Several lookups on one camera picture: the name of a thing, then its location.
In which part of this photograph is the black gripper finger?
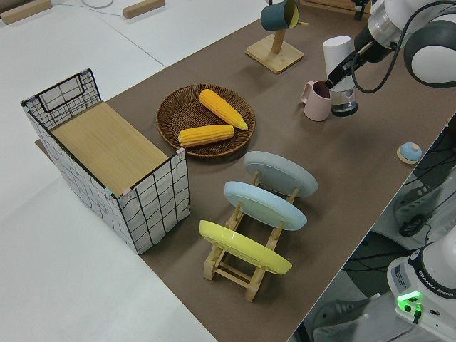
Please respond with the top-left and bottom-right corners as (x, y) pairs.
(326, 53), (361, 89)

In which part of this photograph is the pink mug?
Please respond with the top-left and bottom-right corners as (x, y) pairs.
(301, 80), (334, 123)

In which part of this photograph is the wooden cabinet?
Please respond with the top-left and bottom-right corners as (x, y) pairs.
(301, 0), (373, 17)

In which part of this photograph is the wooden mug tree stand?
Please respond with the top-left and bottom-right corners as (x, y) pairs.
(244, 0), (309, 75)

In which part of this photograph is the teal mug yellow inside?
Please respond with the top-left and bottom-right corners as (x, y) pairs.
(259, 0), (301, 31)

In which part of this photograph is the blue dome with wooden base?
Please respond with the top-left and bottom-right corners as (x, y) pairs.
(397, 142), (423, 165)

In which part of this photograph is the grey plate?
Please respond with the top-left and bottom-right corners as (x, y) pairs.
(243, 150), (318, 199)

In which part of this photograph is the yellow corn cob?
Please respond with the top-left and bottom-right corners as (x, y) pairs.
(198, 88), (249, 131)
(177, 124), (235, 148)

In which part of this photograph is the brown table mat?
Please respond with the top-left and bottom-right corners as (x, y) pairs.
(33, 0), (456, 342)

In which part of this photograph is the grey power strip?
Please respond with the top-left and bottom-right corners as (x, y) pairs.
(393, 176), (448, 229)

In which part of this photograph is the light blue plate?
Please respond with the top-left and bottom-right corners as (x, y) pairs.
(223, 180), (308, 232)

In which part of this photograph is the round wicker basket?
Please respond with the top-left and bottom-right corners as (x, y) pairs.
(155, 83), (257, 160)

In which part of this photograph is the yellow plate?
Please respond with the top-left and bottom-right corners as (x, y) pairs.
(198, 219), (294, 275)

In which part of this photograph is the wooden block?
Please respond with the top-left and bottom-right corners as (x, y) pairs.
(0, 0), (53, 25)
(122, 0), (165, 19)

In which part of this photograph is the wooden dish rack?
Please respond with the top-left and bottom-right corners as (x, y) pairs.
(202, 170), (300, 303)

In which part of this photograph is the wooden board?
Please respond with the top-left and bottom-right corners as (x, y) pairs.
(51, 103), (168, 190)

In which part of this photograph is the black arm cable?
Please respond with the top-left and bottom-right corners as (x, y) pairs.
(351, 0), (450, 94)

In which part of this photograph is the wire basket with grid liner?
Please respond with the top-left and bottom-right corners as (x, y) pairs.
(20, 68), (192, 256)

